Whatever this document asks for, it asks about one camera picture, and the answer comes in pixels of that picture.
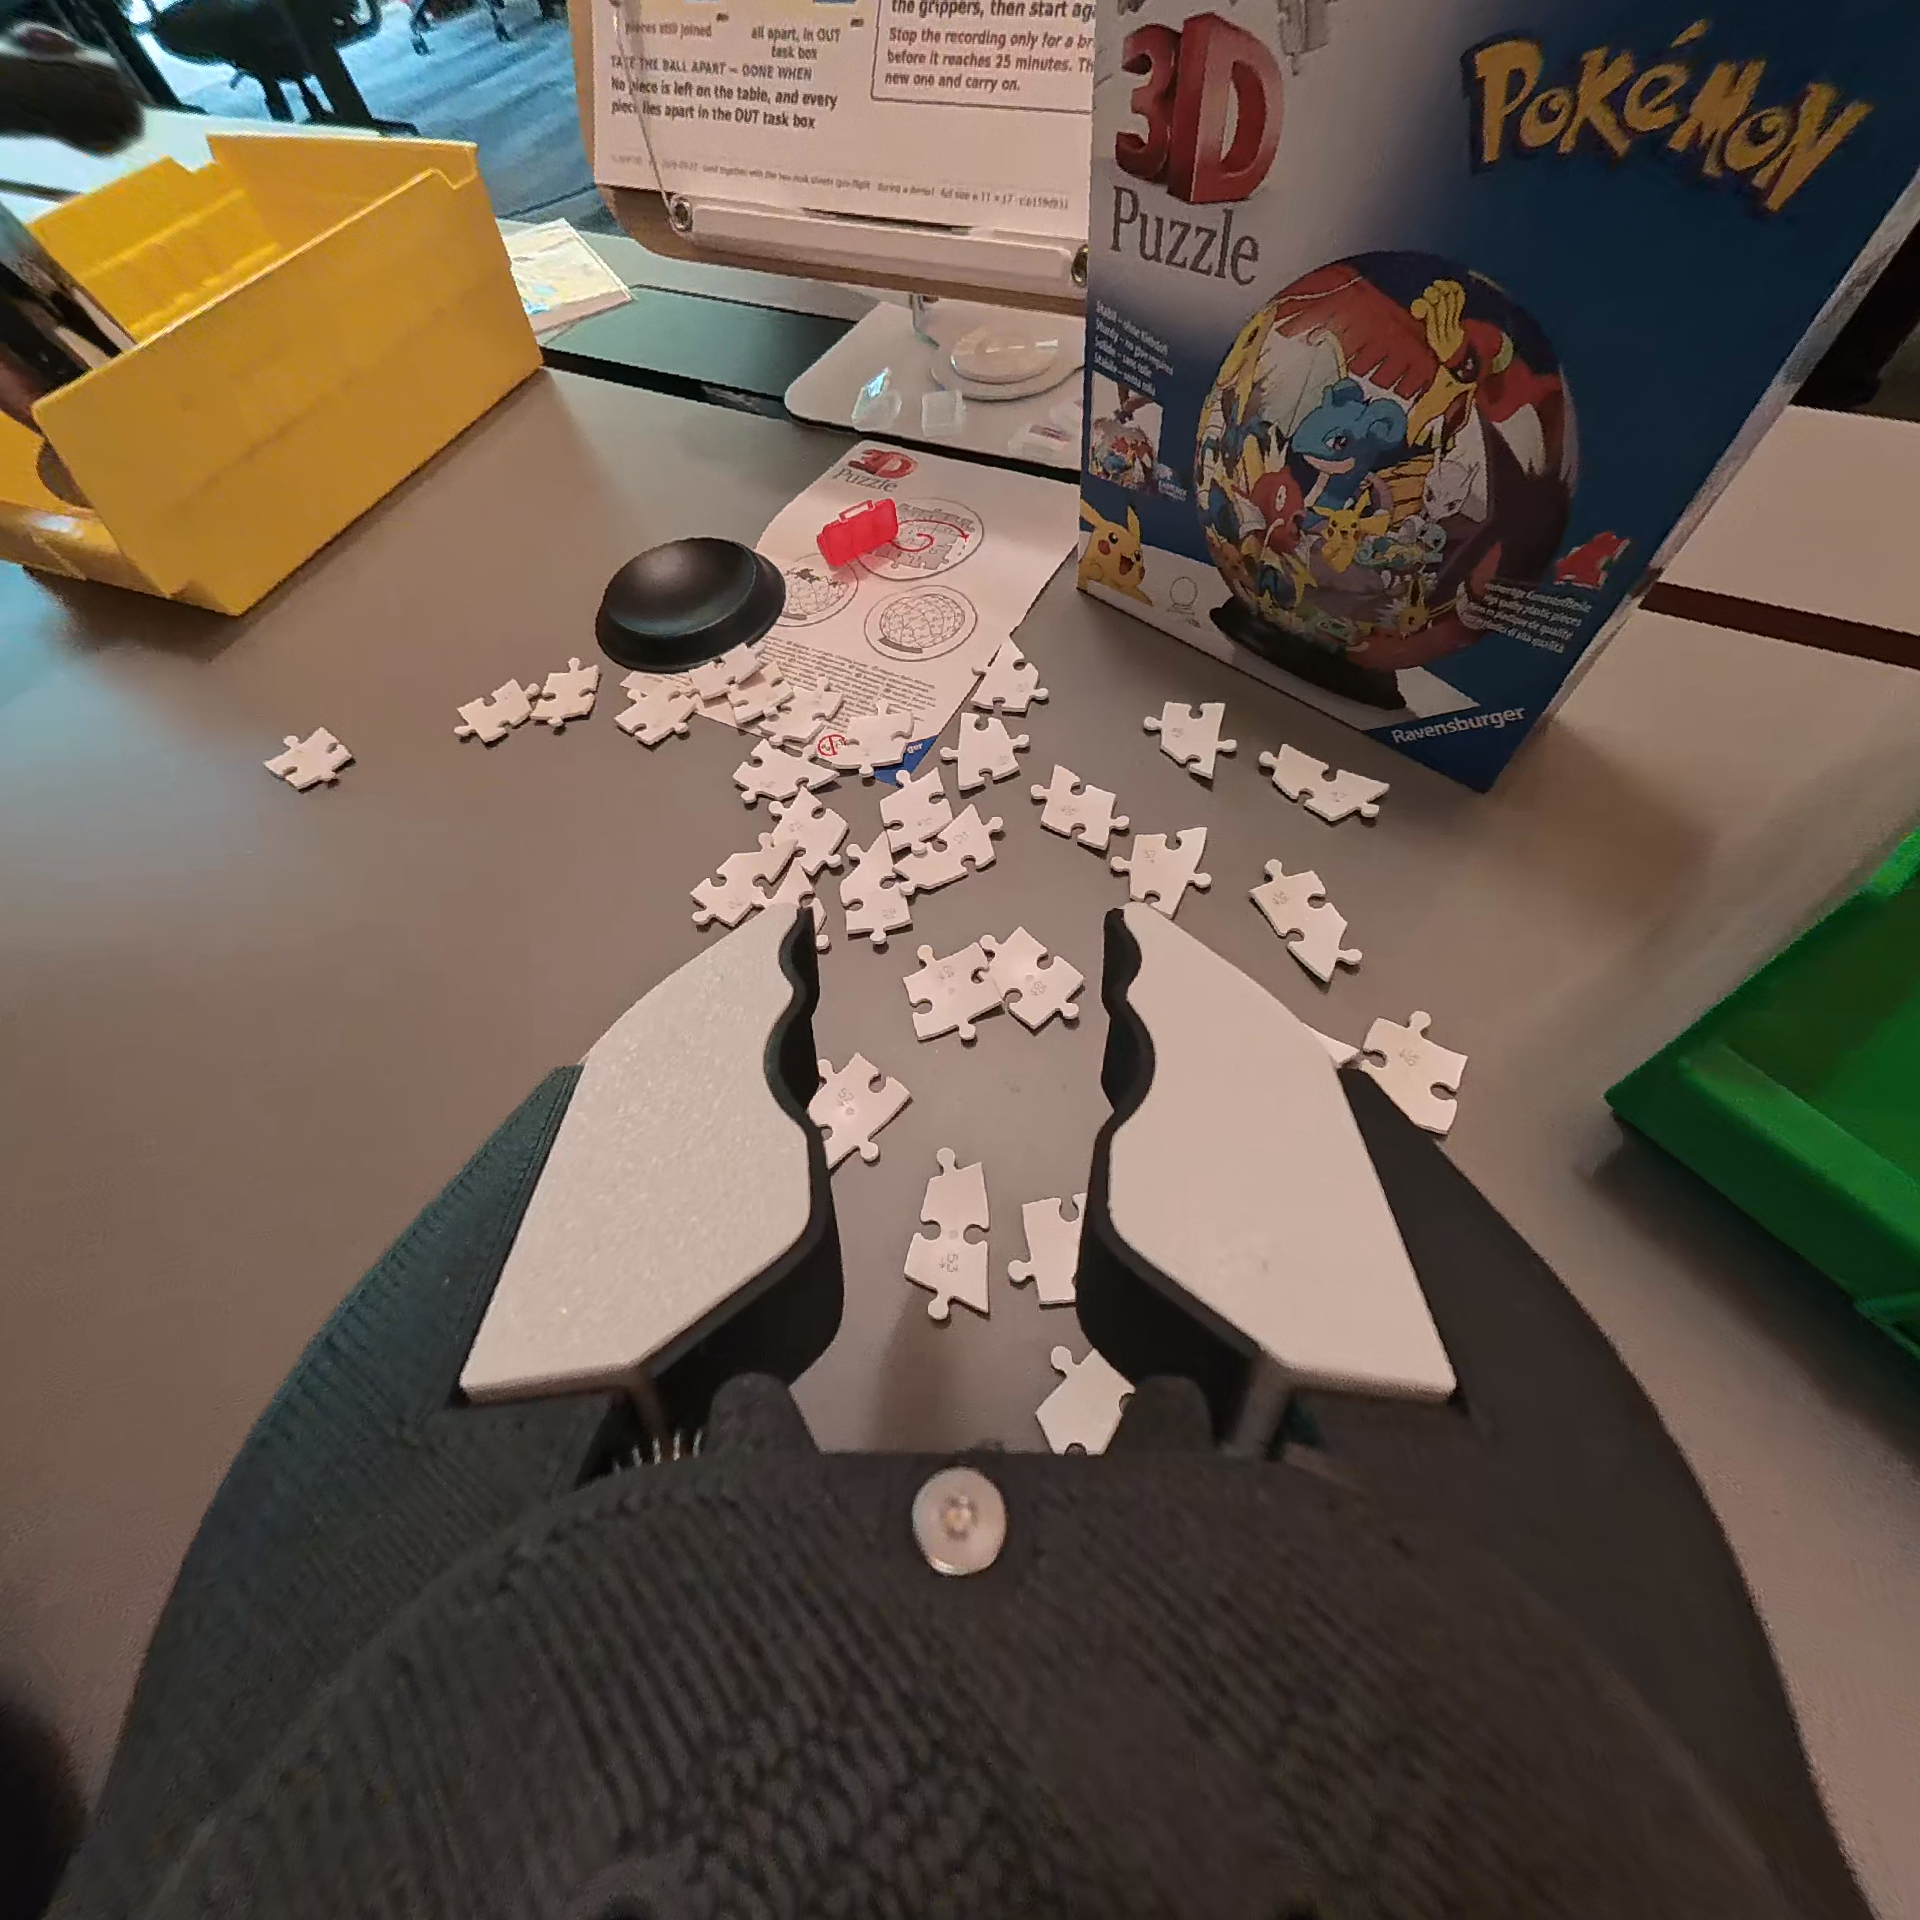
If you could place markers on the white board stand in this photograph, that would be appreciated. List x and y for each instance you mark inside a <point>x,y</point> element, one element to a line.
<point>840,382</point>

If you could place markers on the black round puzzle stand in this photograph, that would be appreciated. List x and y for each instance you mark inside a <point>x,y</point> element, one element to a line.
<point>691,600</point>

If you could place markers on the green plastic bin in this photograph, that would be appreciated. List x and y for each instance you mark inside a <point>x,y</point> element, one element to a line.
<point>1800,1110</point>

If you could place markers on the red plastic tool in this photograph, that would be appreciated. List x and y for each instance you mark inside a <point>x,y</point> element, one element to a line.
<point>859,537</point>

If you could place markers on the white instruction board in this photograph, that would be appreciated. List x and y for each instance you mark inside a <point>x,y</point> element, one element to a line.
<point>751,151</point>

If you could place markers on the small clear plastic block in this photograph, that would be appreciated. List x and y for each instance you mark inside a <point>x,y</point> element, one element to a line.
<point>941,414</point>
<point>878,394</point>

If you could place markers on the spread of white puzzle pieces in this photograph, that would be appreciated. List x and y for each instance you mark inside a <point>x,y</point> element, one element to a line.
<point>953,1244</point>

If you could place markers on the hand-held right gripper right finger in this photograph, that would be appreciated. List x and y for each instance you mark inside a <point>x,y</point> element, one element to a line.
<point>1275,1200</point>

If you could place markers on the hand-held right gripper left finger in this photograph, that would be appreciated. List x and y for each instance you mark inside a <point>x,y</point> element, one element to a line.
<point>644,1200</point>

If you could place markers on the white instruction leaflet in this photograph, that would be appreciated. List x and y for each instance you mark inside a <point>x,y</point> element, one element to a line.
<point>1005,541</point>

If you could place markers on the clear plastic bag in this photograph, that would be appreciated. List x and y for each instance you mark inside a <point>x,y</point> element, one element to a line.
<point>570,278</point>

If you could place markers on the yellow plastic bin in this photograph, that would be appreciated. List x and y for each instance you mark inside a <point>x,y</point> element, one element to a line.
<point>301,405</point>

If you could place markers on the blue puzzle box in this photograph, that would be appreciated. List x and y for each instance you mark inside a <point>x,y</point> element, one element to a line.
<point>1651,300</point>

